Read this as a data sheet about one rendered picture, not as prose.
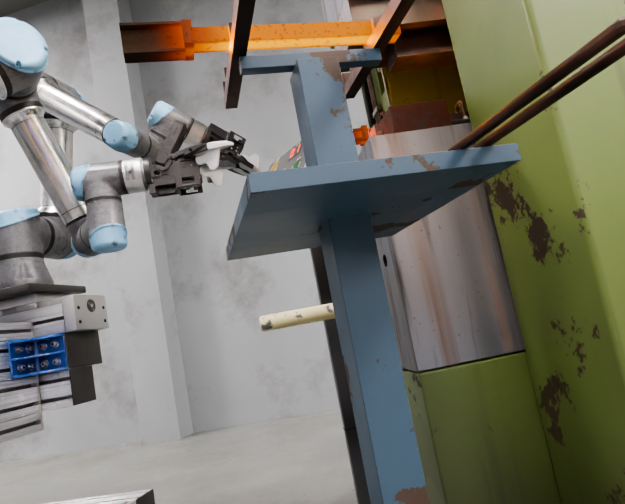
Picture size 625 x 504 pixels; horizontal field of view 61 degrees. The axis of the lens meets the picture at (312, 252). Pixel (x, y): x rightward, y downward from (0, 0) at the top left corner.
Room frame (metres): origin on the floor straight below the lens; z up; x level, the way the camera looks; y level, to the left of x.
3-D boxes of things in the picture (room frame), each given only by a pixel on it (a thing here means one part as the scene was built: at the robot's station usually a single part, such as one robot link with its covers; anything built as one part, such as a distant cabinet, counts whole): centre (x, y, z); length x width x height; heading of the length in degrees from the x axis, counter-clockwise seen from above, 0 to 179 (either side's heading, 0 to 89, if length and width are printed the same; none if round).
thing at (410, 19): (1.26, -0.38, 1.27); 0.42 x 0.20 x 0.10; 98
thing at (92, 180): (1.12, 0.42, 0.98); 0.11 x 0.08 x 0.09; 98
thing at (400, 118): (1.06, -0.26, 0.95); 0.12 x 0.09 x 0.07; 98
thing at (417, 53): (1.24, -0.42, 1.19); 0.30 x 0.07 x 0.06; 98
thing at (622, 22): (0.64, -0.18, 0.74); 0.60 x 0.04 x 0.01; 15
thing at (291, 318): (1.56, -0.04, 0.62); 0.44 x 0.05 x 0.05; 98
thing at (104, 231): (1.13, 0.43, 0.88); 0.11 x 0.08 x 0.11; 37
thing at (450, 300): (1.20, -0.40, 0.69); 0.56 x 0.38 x 0.45; 98
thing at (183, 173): (1.14, 0.27, 0.97); 0.12 x 0.08 x 0.09; 98
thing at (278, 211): (0.73, -0.05, 0.73); 0.40 x 0.30 x 0.02; 14
